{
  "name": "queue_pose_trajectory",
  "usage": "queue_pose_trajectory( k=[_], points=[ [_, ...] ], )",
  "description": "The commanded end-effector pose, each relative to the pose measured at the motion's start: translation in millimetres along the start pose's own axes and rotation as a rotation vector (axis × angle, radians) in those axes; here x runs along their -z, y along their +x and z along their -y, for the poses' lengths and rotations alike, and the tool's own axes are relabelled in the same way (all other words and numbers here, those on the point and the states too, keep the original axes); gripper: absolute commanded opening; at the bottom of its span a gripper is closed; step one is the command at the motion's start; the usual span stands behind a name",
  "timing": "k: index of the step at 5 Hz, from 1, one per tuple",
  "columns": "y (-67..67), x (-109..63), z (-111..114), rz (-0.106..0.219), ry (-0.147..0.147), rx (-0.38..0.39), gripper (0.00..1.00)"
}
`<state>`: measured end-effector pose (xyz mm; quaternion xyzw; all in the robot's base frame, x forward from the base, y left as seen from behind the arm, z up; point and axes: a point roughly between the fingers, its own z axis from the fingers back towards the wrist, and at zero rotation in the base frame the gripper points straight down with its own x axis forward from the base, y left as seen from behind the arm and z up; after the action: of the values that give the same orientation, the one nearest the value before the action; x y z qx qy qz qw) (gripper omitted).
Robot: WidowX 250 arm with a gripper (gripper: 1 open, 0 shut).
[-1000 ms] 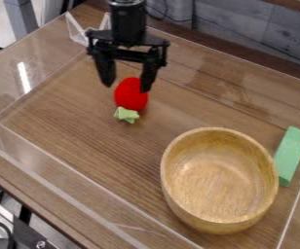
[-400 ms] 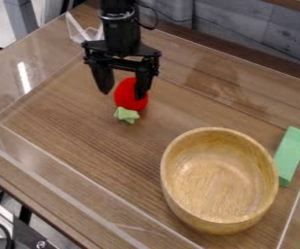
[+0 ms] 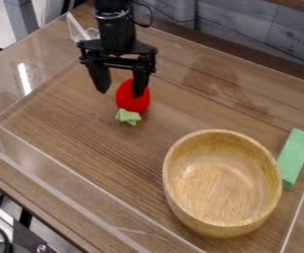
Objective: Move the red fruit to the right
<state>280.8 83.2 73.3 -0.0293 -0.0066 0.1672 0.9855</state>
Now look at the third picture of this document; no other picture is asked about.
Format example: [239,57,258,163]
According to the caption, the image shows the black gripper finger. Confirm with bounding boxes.
[86,62,111,94]
[133,65,151,98]

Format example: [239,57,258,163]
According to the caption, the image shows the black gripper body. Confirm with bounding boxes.
[76,40,158,73]

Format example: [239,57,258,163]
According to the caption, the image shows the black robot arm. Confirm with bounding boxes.
[76,0,158,98]

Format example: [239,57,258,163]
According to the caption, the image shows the red plush strawberry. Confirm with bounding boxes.
[115,79,151,126]

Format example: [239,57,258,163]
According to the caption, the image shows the grey table leg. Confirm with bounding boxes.
[3,0,40,41]

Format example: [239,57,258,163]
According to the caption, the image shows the wooden bowl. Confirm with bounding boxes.
[162,129,282,238]

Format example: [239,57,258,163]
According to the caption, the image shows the green rectangular block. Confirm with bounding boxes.
[277,128,304,190]

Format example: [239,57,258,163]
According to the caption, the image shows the black equipment with screw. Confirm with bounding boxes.
[12,221,59,253]

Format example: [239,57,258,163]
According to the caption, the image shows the black cable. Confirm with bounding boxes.
[130,0,154,29]

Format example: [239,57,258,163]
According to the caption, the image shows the clear acrylic enclosure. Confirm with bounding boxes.
[0,20,304,253]

